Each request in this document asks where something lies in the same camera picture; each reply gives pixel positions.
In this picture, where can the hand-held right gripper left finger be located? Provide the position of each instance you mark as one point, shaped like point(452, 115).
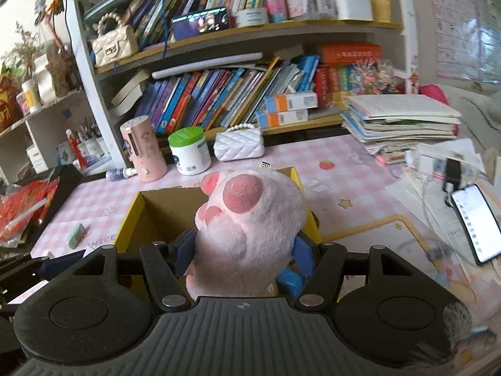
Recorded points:
point(186, 250)

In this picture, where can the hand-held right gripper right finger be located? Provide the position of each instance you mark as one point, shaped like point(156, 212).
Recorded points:
point(303, 252)

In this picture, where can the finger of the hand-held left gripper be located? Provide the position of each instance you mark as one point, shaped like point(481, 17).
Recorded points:
point(45, 270)

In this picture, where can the pink paw plush toy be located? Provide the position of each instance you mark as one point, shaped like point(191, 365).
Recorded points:
point(250, 235)

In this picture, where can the yellow cardboard box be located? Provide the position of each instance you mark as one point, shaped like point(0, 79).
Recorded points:
point(129, 227)

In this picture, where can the blue toy piece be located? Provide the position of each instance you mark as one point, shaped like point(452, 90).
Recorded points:
point(291, 282)

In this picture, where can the green eraser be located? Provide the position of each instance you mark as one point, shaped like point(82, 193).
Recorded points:
point(76, 235)

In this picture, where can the pile of red packets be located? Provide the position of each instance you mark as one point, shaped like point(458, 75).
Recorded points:
point(23, 207)

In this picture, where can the pink checkered tablecloth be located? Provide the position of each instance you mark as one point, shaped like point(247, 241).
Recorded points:
point(352, 188)

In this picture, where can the black tray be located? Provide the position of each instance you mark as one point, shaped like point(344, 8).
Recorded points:
point(66, 180)

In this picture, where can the white jar green lid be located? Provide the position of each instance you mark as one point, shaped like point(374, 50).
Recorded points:
point(190, 152)

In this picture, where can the small spray bottle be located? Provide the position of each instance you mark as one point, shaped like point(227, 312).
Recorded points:
point(121, 173)

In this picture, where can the white box red label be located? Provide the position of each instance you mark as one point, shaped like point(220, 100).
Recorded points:
point(37, 160)

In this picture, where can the pink cylinder tumbler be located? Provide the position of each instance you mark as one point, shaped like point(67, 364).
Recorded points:
point(143, 149)

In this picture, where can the blue printed small card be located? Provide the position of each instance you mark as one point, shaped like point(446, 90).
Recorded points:
point(64, 154)

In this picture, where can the white quilted purse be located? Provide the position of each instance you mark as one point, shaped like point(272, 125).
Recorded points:
point(238, 145)

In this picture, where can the red figure pen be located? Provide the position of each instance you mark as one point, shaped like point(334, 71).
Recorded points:
point(74, 147)

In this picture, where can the white pen cup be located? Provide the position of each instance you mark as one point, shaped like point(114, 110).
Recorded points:
point(84, 149)
point(98, 145)

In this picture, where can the orange white medicine box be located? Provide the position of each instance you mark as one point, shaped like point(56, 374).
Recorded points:
point(291, 102)
point(282, 117)

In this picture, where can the small white shelf unit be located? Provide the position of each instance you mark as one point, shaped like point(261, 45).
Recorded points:
point(43, 125)

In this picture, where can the row of colourful books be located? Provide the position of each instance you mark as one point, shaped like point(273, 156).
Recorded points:
point(219, 94)

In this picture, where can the stack of paper booklets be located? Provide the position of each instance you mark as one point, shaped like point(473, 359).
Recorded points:
point(399, 121)

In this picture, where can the grey fuzzy cloth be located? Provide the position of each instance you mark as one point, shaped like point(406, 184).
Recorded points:
point(458, 321)

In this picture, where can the thick open book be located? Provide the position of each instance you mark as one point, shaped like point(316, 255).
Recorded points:
point(129, 90)

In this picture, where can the black charger plug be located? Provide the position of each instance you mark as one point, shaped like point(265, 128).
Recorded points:
point(454, 172)

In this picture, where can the red gold figurine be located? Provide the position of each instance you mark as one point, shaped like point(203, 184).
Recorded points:
point(8, 102)

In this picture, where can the white plastic bottle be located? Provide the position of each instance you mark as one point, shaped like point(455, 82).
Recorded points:
point(31, 96)

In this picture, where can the smartphone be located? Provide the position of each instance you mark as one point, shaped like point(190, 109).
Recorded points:
point(475, 223)

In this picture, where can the rolled white paper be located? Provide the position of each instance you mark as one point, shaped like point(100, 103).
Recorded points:
point(207, 66)

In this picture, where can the white bookshelf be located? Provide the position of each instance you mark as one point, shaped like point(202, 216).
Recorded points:
point(90, 86)

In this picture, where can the white ceramic ornament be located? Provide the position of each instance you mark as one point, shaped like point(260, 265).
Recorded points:
point(45, 78)

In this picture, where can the red book box set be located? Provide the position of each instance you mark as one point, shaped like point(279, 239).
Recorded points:
point(348, 53)

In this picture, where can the magenta cloth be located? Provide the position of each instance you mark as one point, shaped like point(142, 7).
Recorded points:
point(434, 94)

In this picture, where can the cream quilted purse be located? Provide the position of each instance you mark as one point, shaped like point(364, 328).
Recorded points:
point(113, 45)

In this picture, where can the grey blanket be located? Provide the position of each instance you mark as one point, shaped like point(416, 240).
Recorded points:
point(477, 117)

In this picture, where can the dried flower bunch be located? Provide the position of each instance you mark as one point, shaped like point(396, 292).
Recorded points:
point(23, 47)

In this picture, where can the black printed box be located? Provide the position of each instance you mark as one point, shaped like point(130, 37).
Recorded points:
point(200, 23)

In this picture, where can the white round tub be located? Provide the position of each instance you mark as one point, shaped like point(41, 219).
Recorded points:
point(251, 18)

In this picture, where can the white square pen holder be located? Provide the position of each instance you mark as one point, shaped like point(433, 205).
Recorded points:
point(352, 3)

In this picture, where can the pink wall poster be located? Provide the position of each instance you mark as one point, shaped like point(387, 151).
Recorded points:
point(450, 27)

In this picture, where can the glossy wall chart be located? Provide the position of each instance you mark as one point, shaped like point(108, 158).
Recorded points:
point(489, 27)

